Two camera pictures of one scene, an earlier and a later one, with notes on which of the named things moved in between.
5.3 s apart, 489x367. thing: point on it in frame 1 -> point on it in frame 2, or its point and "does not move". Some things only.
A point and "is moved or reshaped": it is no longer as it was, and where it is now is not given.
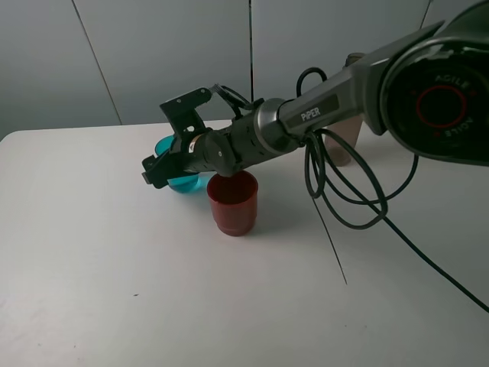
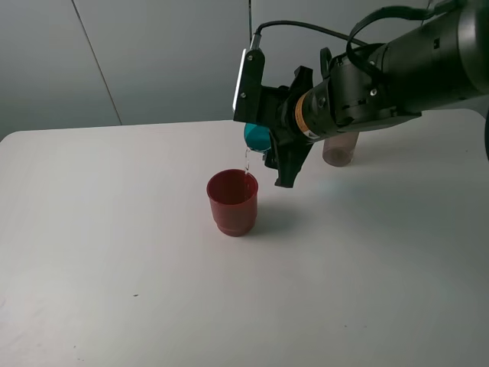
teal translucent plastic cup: (181, 184) is moved or reshaped
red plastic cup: (234, 202) does not move
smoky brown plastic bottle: (339, 140) does not move
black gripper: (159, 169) -> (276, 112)
